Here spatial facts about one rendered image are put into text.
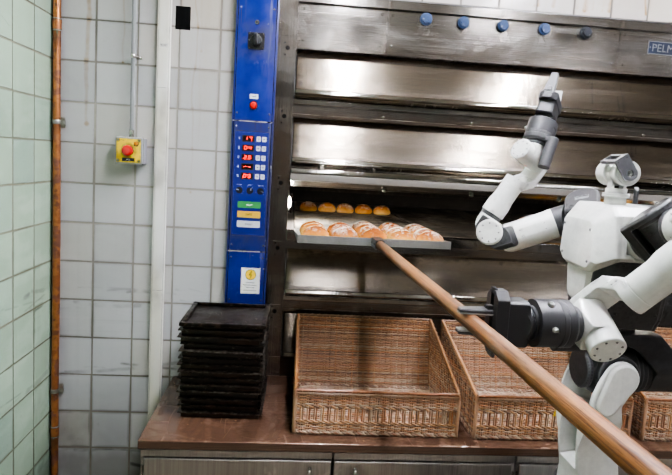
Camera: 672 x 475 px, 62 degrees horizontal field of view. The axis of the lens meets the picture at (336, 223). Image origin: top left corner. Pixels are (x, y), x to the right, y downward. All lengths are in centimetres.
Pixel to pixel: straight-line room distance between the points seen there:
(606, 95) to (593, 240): 119
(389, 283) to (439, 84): 82
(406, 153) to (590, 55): 85
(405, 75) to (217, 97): 74
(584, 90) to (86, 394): 236
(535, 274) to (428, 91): 88
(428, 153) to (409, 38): 46
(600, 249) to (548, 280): 107
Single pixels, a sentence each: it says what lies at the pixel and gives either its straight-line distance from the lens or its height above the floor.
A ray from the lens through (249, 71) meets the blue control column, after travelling 222.
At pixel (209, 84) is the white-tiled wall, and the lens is 226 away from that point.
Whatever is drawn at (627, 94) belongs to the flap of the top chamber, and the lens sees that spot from 262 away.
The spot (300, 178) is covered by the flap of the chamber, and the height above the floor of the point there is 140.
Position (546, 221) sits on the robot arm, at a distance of 175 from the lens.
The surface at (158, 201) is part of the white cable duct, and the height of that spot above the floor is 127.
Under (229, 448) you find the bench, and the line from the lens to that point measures 190.
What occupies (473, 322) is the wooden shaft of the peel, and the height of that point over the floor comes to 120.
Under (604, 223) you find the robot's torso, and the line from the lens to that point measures 146.
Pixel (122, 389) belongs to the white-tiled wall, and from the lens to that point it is 250.
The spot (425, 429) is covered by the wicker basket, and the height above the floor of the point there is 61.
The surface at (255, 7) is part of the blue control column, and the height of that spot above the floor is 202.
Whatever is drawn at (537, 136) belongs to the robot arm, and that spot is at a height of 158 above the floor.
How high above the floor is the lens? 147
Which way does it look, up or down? 6 degrees down
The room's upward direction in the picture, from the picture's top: 4 degrees clockwise
